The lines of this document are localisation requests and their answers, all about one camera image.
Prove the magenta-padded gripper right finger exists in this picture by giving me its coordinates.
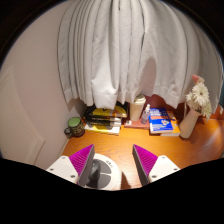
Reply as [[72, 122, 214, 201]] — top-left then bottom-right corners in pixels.
[[131, 143, 181, 187]]

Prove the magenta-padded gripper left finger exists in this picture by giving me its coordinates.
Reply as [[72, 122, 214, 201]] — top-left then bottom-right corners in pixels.
[[45, 143, 97, 188]]

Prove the dark grey computer mouse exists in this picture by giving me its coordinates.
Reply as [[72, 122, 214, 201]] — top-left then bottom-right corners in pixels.
[[87, 158, 102, 183]]

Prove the round white grey mouse pad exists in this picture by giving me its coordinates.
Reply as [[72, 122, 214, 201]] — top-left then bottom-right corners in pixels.
[[83, 152, 122, 192]]

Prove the green mug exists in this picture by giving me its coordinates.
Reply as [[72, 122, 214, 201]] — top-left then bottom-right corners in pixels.
[[63, 116, 86, 138]]

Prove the blue cover book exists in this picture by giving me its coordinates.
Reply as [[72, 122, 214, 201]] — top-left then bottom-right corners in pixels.
[[148, 107, 174, 134]]

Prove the white ceramic vase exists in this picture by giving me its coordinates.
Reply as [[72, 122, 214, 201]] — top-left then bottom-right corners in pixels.
[[178, 107, 203, 139]]

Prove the thin red book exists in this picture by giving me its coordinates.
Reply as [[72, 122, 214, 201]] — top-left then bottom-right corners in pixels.
[[123, 119, 151, 130]]

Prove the clear hand sanitizer bottle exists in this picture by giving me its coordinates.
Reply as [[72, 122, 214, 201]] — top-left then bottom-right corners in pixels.
[[140, 103, 152, 125]]

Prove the dark spine book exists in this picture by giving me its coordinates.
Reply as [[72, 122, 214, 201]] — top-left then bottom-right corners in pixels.
[[83, 113, 123, 128]]

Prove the white tumbler cup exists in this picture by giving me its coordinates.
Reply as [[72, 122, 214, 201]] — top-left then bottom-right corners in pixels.
[[129, 93, 147, 122]]

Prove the brown wooden desk backboard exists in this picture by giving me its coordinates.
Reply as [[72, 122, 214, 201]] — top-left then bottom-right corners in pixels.
[[143, 94, 224, 122]]

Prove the yellow black cover book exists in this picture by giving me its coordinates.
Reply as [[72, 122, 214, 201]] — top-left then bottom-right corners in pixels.
[[88, 101, 130, 119]]

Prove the white flower bouquet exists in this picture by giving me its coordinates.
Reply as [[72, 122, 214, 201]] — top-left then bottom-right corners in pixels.
[[185, 74, 213, 120]]

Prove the white curtain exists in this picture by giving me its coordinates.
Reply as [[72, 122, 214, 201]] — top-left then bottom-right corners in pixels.
[[57, 0, 224, 110]]

